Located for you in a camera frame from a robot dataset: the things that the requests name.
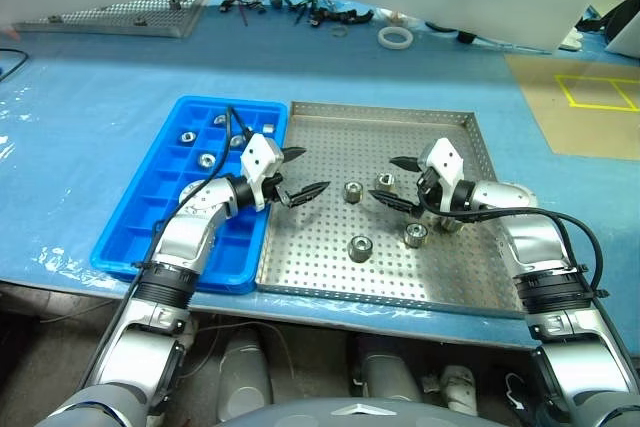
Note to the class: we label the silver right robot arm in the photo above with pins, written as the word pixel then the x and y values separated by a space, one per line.
pixel 540 247

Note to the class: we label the grey robot torso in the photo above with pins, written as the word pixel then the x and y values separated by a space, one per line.
pixel 357 412

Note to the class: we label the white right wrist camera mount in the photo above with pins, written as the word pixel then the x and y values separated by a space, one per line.
pixel 445 159

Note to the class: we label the black round knob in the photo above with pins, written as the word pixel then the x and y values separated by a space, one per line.
pixel 466 37

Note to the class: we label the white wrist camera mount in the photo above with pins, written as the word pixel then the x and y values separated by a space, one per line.
pixel 445 159
pixel 260 154

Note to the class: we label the brown cardboard sheet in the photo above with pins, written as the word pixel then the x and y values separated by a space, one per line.
pixel 540 97

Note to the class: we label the dark grey rounded shape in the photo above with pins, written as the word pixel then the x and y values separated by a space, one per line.
pixel 390 372
pixel 245 377

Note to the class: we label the black bag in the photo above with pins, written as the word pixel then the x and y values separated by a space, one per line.
pixel 620 17

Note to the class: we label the thin red stick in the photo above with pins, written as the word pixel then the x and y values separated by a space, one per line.
pixel 245 16

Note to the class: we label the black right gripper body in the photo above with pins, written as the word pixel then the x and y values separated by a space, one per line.
pixel 432 192

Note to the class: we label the black clamp parts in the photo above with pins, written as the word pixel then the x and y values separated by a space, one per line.
pixel 345 17

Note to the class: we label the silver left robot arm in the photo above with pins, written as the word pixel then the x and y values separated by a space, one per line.
pixel 180 242

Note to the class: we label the metal nut tray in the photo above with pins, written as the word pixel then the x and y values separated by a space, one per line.
pixel 352 192

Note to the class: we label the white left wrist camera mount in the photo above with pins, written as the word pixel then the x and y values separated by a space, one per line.
pixel 260 154

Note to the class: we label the metal nut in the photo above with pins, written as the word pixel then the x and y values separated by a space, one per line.
pixel 385 180
pixel 361 248

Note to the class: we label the blue compartment tray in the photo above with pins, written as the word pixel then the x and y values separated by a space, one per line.
pixel 150 182

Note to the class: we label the white wrapped block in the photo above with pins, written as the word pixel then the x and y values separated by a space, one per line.
pixel 457 389

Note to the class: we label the perforated aluminium base plate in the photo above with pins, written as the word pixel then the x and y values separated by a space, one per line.
pixel 110 17

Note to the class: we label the perforated metal tray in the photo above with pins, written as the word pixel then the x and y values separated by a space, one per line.
pixel 320 147

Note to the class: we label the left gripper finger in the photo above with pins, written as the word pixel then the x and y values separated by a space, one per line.
pixel 295 153
pixel 309 193

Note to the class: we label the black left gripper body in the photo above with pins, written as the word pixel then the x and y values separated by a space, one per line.
pixel 279 188

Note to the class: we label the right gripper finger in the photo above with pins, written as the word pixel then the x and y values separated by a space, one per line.
pixel 407 164
pixel 395 201

